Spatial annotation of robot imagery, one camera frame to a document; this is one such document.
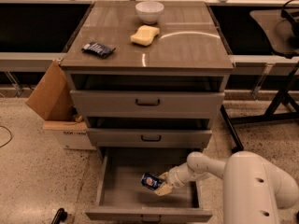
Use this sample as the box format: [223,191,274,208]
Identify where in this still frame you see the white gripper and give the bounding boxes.
[154,163,192,196]

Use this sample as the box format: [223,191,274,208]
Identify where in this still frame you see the blue pepsi can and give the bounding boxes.
[141,173,164,190]

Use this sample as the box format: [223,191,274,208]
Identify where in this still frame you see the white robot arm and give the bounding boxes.
[155,151,299,224]

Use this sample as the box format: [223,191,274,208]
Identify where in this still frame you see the grey open bottom drawer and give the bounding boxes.
[86,147,212,224]

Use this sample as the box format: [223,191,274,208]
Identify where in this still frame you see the grey middle drawer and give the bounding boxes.
[87,128,212,148]

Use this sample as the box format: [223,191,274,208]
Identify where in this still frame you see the grey drawer cabinet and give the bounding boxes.
[59,0,235,156]

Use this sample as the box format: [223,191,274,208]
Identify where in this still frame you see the black wheel at bottom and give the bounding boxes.
[50,208,67,224]

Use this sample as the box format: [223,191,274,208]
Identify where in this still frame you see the grey top drawer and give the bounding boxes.
[71,91,224,119]

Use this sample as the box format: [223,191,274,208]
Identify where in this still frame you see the black table stand legs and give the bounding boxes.
[220,59,299,154]

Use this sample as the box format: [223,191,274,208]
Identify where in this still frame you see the brown cardboard box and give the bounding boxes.
[26,61,95,150]

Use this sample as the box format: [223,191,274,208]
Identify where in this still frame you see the dark blue snack packet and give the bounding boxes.
[81,42,115,59]

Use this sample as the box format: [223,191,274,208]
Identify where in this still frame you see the yellow sponge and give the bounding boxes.
[130,25,160,47]

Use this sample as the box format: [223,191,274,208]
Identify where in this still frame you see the white ceramic bowl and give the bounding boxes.
[135,1,164,24]

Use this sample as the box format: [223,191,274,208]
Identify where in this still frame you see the black cable on floor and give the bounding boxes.
[0,125,13,149]

